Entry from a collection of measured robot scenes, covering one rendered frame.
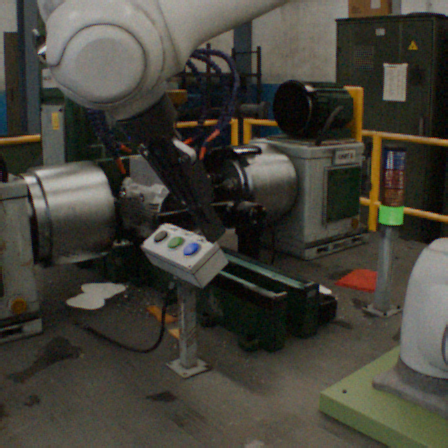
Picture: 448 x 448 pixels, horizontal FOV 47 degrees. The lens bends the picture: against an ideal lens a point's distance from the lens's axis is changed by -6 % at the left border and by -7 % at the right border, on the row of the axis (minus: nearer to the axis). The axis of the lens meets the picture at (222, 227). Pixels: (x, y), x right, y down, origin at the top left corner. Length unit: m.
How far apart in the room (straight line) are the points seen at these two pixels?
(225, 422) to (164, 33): 0.66
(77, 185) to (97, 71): 0.84
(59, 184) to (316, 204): 0.83
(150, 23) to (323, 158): 1.29
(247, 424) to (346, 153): 1.08
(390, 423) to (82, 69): 0.70
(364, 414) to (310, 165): 0.95
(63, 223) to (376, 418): 0.79
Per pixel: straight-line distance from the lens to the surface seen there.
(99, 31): 0.46
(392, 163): 1.28
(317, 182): 1.71
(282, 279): 1.24
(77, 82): 0.47
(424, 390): 0.95
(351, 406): 0.94
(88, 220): 1.27
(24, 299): 1.24
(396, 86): 4.59
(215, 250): 0.94
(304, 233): 1.72
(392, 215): 1.30
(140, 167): 1.50
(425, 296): 0.88
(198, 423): 0.94
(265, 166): 1.59
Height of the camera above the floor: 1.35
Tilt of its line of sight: 15 degrees down
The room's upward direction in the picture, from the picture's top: straight up
